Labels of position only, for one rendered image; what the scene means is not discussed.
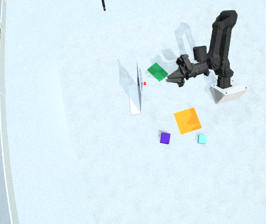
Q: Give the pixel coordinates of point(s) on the orange flat square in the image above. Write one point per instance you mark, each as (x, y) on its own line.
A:
(187, 120)

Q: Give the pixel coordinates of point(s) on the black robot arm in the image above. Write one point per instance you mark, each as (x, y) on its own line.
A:
(217, 57)

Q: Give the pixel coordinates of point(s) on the purple cube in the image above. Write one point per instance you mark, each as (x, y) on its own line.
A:
(165, 138)

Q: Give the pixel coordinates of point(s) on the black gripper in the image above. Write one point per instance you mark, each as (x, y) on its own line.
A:
(185, 72)

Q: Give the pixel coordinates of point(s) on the light blue cube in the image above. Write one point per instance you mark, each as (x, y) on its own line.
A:
(202, 139)

